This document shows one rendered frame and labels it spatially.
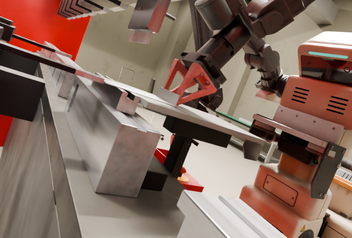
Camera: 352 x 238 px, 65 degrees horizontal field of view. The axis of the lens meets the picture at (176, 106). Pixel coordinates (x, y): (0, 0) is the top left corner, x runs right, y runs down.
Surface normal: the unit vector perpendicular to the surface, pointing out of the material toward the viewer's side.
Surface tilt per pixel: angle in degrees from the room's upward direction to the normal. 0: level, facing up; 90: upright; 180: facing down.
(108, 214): 0
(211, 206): 0
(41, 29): 90
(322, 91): 98
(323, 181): 90
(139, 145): 90
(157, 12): 90
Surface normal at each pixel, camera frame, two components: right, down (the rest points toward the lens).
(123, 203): 0.36, -0.93
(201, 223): -0.82, -0.28
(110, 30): 0.52, 0.27
